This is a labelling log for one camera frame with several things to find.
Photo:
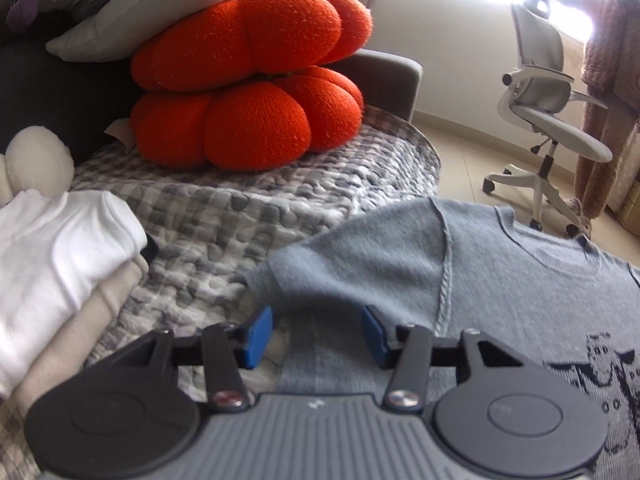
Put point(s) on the white pillow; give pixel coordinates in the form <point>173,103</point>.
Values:
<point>150,5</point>

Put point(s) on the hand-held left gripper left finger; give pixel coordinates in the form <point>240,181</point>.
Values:
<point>259,336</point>

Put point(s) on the person in brown pyjamas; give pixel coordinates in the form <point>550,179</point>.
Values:
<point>610,70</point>

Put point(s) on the beige folded garment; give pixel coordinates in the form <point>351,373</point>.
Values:
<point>75,330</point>

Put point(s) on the orange pumpkin cushion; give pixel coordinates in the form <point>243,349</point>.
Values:
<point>250,120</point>
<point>260,35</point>

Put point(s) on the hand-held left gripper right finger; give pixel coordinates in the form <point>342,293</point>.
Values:
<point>376,336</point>

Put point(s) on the grey office chair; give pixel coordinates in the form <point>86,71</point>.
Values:
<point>545,85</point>

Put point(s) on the white plush toy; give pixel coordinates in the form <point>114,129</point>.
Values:
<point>37,160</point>

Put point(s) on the grey-blue knit sweater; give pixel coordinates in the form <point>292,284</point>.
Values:
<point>375,260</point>

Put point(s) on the dark grey sofa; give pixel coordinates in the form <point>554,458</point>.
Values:
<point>60,90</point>

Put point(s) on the grey checked quilted blanket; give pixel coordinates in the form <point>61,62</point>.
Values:
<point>225,220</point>

